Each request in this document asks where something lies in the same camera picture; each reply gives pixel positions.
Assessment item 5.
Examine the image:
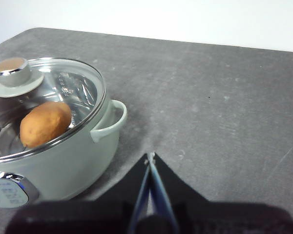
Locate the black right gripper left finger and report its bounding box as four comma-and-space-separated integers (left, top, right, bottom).
95, 153, 151, 234

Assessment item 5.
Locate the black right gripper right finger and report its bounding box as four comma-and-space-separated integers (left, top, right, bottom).
150, 152, 211, 234

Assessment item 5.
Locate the brown potato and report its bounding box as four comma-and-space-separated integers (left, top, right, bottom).
20, 101, 72, 149

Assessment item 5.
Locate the glass lid with green knob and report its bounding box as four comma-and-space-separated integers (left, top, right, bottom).
0, 57, 107, 164

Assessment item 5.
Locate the pale green electric cooking pot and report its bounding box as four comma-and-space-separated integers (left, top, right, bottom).
0, 98, 128, 208

